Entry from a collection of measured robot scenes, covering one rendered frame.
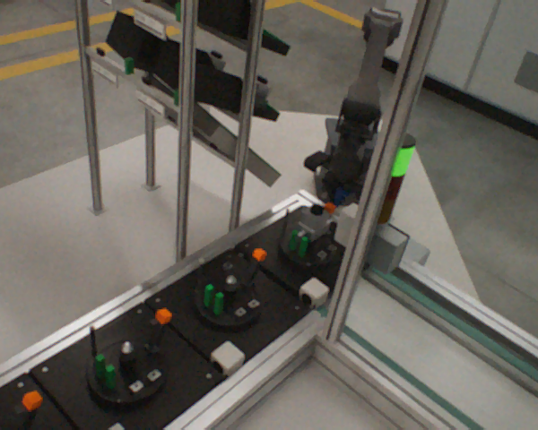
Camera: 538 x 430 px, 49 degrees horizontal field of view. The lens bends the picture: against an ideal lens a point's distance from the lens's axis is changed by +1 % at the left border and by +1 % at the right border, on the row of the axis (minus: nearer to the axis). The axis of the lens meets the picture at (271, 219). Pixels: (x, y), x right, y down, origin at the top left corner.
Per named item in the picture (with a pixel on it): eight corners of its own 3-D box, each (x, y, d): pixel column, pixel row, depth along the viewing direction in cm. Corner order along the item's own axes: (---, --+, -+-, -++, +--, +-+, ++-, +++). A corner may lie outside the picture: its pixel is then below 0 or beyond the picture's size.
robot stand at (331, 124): (360, 178, 179) (375, 121, 166) (368, 208, 167) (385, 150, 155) (313, 174, 177) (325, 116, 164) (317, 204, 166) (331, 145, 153)
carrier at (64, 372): (142, 307, 117) (140, 262, 109) (223, 382, 106) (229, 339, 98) (29, 376, 102) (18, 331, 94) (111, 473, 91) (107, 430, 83)
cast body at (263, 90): (252, 102, 138) (264, 75, 135) (264, 111, 136) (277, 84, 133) (228, 97, 131) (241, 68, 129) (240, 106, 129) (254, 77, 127)
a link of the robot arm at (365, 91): (365, 16, 131) (371, -14, 121) (401, 24, 130) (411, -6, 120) (334, 133, 124) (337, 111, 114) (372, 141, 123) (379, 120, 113)
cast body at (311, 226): (313, 221, 133) (318, 197, 129) (328, 231, 131) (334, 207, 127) (290, 236, 128) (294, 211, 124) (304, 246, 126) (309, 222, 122)
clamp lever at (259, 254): (247, 278, 121) (260, 247, 118) (254, 283, 120) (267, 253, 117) (236, 281, 118) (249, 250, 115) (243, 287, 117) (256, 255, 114)
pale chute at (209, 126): (241, 161, 155) (252, 149, 154) (271, 188, 147) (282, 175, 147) (177, 112, 132) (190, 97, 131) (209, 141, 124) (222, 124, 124)
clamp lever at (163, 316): (152, 341, 105) (165, 307, 103) (160, 348, 104) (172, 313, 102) (137, 347, 102) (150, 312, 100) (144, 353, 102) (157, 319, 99)
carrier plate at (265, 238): (300, 210, 148) (302, 203, 147) (377, 261, 137) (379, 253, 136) (233, 251, 133) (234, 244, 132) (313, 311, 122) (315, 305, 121)
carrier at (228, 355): (229, 253, 132) (233, 211, 124) (308, 315, 121) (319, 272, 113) (143, 306, 117) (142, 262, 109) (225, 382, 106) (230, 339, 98)
